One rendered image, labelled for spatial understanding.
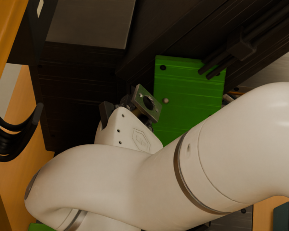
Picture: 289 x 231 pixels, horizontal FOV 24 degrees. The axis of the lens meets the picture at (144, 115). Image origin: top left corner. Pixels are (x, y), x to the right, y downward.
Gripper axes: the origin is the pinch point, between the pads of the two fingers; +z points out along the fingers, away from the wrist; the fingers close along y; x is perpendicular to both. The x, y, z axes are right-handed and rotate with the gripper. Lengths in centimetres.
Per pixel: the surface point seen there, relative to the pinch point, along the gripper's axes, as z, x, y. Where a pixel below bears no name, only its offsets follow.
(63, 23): 16.5, 7.3, 14.4
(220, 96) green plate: 6.9, -9.3, -9.1
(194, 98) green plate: 6.9, -5.6, -6.9
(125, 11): 20.7, -0.8, 8.2
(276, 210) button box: 12.4, 1.0, -39.7
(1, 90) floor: 128, 115, -18
